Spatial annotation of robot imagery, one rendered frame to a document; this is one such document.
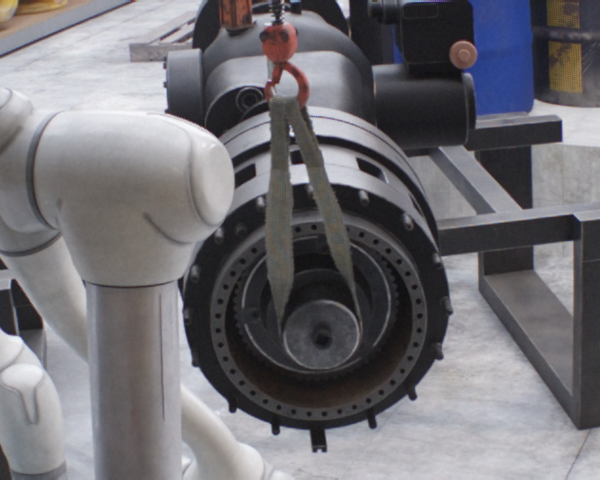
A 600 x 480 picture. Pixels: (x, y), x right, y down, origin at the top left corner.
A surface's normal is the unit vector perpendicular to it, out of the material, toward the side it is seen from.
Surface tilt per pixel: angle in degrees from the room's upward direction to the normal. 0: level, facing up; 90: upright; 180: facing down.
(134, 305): 82
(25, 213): 119
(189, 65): 26
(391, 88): 50
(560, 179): 90
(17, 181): 88
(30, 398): 72
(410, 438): 0
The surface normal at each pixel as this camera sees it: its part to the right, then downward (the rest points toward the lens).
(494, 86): 0.35, 0.29
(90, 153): -0.36, -0.27
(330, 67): 0.07, -0.90
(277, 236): -0.39, 0.39
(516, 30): 0.68, 0.20
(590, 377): 0.14, 0.32
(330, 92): 0.08, -0.68
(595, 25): -0.14, 0.34
